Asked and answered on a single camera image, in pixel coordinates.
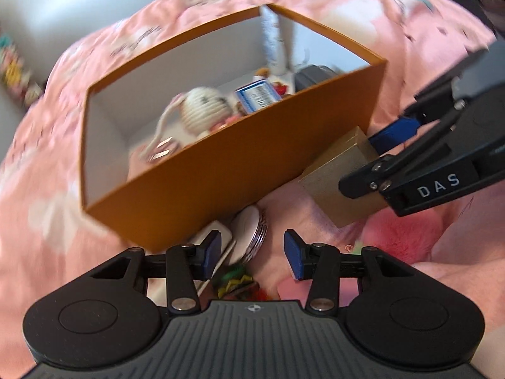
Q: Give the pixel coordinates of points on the white cosmetic tube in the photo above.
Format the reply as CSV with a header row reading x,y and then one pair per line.
x,y
274,47

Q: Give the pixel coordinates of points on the blue barcode card pink edge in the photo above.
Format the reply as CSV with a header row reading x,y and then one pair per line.
x,y
256,94

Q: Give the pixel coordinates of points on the pink printed blanket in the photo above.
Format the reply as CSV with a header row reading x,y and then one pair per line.
x,y
59,146

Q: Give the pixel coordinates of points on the long white box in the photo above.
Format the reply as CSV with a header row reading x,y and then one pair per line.
x,y
228,241

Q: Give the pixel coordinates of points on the orange cardboard box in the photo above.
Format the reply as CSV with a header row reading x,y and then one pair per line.
x,y
236,173

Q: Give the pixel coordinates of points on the round silver compact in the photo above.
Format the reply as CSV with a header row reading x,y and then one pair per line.
x,y
248,229

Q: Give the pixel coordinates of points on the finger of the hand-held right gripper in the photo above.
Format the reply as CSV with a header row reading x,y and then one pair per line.
x,y
394,132
363,181

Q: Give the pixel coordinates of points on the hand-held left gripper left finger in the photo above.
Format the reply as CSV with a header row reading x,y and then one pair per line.
x,y
211,252

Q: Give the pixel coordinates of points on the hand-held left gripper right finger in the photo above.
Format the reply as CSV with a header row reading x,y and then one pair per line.
x,y
294,256

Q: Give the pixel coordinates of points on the gold box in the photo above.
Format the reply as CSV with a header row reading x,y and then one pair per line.
x,y
335,181

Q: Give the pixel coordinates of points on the dark flat box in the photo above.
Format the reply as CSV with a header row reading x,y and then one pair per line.
x,y
315,77

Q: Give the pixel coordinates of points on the pink plush toy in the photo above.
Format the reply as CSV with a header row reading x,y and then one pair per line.
x,y
28,91

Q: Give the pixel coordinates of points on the red green feather toy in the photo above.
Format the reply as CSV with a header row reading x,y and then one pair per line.
x,y
236,284

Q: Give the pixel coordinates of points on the pink fluffy plush ball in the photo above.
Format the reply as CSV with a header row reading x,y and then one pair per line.
x,y
394,237

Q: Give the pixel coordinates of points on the plush toy with blue scarf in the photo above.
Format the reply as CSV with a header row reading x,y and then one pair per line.
x,y
262,73

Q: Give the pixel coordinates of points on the white crocheted bunny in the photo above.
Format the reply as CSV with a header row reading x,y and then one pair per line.
x,y
201,106

